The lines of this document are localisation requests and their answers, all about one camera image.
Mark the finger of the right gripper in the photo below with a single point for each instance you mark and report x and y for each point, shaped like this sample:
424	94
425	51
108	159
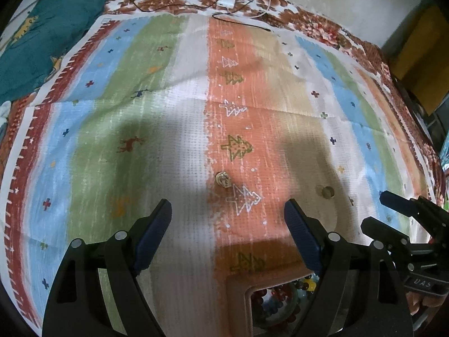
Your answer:
379	231
431	217

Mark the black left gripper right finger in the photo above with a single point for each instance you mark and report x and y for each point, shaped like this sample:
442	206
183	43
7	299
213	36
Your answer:
359	292

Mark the person's right hand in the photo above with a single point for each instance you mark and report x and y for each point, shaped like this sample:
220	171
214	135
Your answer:
416	300

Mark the yellow wooden furniture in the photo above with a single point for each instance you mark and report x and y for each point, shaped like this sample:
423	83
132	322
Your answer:
422	64

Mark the gold pendant charm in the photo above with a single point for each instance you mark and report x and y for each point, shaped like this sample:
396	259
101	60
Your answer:
223	179

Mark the striped colourful patterned mat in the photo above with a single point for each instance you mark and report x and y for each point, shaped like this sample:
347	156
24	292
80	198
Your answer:
150	107

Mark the teal blanket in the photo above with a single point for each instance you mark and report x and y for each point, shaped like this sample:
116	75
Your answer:
51	29

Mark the white charger adapter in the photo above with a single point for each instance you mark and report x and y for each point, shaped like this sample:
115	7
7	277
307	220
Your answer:
226	3

